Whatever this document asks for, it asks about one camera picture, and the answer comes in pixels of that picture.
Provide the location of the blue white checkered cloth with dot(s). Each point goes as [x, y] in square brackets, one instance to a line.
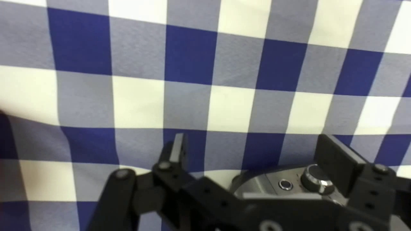
[89, 86]

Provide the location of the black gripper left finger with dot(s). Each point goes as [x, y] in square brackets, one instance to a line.
[170, 171]

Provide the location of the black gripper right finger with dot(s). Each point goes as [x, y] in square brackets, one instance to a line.
[359, 180]

